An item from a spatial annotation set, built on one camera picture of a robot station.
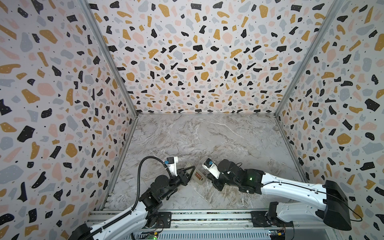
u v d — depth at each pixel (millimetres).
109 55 862
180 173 677
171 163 692
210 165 638
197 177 761
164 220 735
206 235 704
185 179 682
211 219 759
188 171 731
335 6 712
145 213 564
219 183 652
